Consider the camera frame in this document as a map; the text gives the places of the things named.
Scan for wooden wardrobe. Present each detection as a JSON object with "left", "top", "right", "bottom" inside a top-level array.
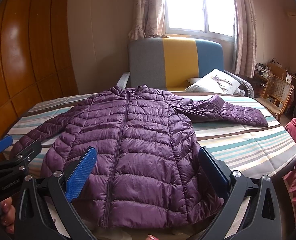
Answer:
[{"left": 0, "top": 0, "right": 79, "bottom": 139}]

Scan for white deer print pillow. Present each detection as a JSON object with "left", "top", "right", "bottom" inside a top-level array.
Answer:
[{"left": 185, "top": 69, "right": 241, "bottom": 95}]

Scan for patterned curtain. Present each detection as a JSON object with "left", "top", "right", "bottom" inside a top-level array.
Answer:
[
  {"left": 128, "top": 0, "right": 165, "bottom": 41},
  {"left": 234, "top": 0, "right": 257, "bottom": 78}
]

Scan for rattan wooden chair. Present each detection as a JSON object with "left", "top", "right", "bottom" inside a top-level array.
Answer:
[{"left": 256, "top": 74, "right": 294, "bottom": 121}]

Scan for window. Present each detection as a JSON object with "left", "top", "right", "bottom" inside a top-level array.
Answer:
[{"left": 165, "top": 0, "right": 236, "bottom": 42}]

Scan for left patterned curtain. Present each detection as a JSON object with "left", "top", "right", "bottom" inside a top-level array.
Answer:
[{"left": 128, "top": 0, "right": 165, "bottom": 41}]

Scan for cluttered desk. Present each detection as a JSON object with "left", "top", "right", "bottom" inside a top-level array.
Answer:
[{"left": 254, "top": 58, "right": 296, "bottom": 98}]

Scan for left hand red nails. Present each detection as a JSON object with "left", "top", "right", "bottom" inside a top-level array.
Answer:
[{"left": 1, "top": 197, "right": 15, "bottom": 235}]

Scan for purple quilted down jacket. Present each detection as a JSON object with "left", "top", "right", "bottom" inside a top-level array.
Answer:
[{"left": 10, "top": 86, "right": 268, "bottom": 229}]

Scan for right hand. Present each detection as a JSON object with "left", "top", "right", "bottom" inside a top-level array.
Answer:
[{"left": 146, "top": 235, "right": 159, "bottom": 240}]

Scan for right patterned curtain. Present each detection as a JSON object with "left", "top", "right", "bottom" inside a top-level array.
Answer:
[{"left": 234, "top": 0, "right": 257, "bottom": 78}]

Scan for striped bed sheet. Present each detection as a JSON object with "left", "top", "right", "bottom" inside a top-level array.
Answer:
[{"left": 5, "top": 95, "right": 296, "bottom": 229}]

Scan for grey yellow blue sofa chair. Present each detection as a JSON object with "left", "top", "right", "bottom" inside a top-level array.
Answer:
[{"left": 117, "top": 37, "right": 254, "bottom": 98}]

